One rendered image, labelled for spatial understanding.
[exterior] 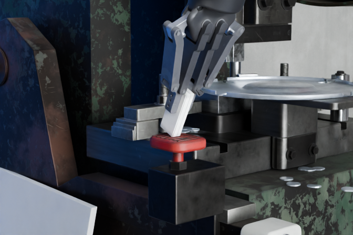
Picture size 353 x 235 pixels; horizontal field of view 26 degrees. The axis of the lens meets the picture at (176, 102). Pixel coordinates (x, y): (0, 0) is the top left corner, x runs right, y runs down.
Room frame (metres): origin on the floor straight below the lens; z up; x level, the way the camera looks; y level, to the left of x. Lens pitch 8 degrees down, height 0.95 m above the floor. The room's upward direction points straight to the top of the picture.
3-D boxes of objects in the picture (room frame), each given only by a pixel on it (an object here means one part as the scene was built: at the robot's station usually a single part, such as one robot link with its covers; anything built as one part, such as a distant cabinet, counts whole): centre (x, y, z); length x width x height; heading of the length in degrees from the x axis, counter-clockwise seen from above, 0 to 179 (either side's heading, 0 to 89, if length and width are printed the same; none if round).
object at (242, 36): (1.44, -0.09, 0.86); 0.20 x 0.16 x 0.05; 131
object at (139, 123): (1.32, 0.03, 0.76); 0.17 x 0.06 x 0.10; 131
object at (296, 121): (1.30, -0.21, 0.72); 0.25 x 0.14 x 0.14; 41
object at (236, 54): (1.43, -0.10, 0.84); 0.05 x 0.03 x 0.04; 131
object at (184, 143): (1.05, 0.00, 0.71); 0.07 x 0.06 x 0.08; 41
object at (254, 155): (1.44, -0.10, 0.68); 0.45 x 0.30 x 0.06; 131
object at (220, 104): (1.43, -0.10, 0.76); 0.15 x 0.09 x 0.05; 131
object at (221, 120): (1.44, -0.09, 0.72); 0.20 x 0.16 x 0.03; 131
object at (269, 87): (1.34, -0.18, 0.78); 0.29 x 0.29 x 0.01
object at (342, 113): (1.46, -0.31, 0.75); 0.03 x 0.03 x 0.10; 41
